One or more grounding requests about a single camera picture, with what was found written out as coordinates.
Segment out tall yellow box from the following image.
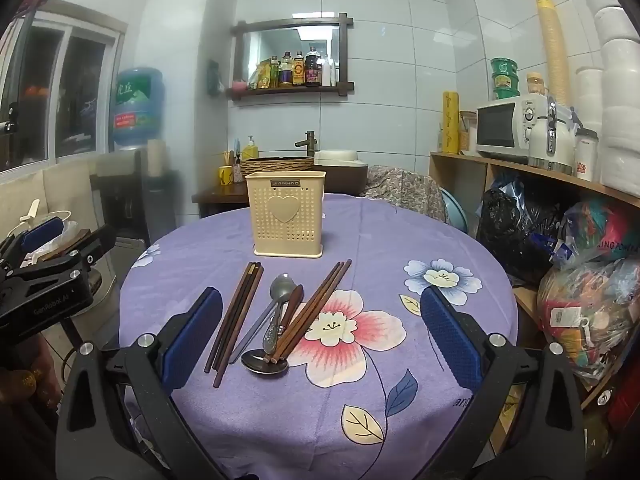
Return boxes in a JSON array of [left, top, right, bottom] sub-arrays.
[[441, 91, 461, 154]]

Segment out black plastic bag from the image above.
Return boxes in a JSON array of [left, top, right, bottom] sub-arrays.
[[475, 187, 566, 286]]

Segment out brown wooden spoon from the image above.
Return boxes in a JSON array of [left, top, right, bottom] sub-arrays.
[[277, 284, 305, 338]]

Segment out blue plastic basin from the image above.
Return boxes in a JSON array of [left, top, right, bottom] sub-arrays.
[[440, 189, 470, 233]]

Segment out white microwave oven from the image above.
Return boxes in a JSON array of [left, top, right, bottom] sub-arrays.
[[475, 93, 551, 161]]

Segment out clear bag of colourful packets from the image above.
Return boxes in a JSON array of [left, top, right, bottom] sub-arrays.
[[537, 257, 640, 386]]

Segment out colourful printed bag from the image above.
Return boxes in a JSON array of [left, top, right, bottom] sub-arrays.
[[552, 197, 640, 266]]

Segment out water dispenser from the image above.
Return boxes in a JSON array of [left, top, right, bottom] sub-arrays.
[[92, 152, 181, 261]]

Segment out blue water jug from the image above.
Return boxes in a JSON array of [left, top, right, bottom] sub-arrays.
[[110, 66, 165, 151]]

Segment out woven basin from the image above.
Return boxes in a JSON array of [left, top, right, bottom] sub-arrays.
[[241, 156, 316, 177]]

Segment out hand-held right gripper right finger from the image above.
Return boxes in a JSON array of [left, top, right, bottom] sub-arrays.
[[420, 286, 587, 480]]

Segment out white electric kettle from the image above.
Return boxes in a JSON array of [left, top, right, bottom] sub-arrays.
[[527, 95, 576, 173]]

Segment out cream and brown rice cooker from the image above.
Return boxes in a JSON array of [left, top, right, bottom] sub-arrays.
[[314, 149, 368, 196]]

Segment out steel spoon with ornate handle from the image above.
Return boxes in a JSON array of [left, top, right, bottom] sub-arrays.
[[240, 305, 291, 377]]

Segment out window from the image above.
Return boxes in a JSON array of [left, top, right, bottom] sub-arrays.
[[0, 12, 128, 171]]

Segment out dark green wall holder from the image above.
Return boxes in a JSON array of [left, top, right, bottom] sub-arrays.
[[207, 60, 227, 97]]

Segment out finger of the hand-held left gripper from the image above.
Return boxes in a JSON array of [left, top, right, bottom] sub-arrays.
[[37, 224, 117, 273], [0, 216, 66, 281]]

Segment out dark wooden washstand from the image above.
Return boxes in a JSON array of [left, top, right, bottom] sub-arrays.
[[191, 182, 251, 218]]

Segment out glass jar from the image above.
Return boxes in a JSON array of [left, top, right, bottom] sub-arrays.
[[459, 111, 478, 153]]

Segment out light wooden shelf unit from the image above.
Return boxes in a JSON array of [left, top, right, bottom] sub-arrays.
[[429, 151, 640, 411]]

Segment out plain steel spoon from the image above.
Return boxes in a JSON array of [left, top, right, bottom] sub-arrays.
[[229, 273, 297, 366]]

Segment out stack of yellow paper cups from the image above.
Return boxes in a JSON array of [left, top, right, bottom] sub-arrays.
[[534, 0, 572, 108]]

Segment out person's left hand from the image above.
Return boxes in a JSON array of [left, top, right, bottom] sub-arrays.
[[0, 366, 40, 408]]

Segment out white jar with red label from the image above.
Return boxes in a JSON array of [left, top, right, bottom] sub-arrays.
[[574, 128, 600, 182]]

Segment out stacks of white paper bowls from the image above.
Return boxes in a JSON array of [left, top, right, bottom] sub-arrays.
[[572, 0, 640, 196]]

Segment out bronze faucet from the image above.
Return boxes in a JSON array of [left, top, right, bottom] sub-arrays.
[[294, 131, 318, 158]]

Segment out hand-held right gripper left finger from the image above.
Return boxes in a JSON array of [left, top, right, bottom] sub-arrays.
[[55, 286, 224, 480]]

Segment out yellow green packet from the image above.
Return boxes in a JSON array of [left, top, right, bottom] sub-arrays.
[[248, 60, 269, 90]]

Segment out wooden framed mirror shelf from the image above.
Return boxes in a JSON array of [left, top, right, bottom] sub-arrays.
[[226, 17, 355, 103]]

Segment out floral patterned cloth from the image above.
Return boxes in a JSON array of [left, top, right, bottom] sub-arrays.
[[362, 165, 448, 223]]

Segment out cream perforated utensil holder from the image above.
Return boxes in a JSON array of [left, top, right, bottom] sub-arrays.
[[245, 171, 327, 258]]

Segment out dark sauce bottle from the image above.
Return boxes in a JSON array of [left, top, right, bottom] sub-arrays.
[[304, 47, 322, 87]]

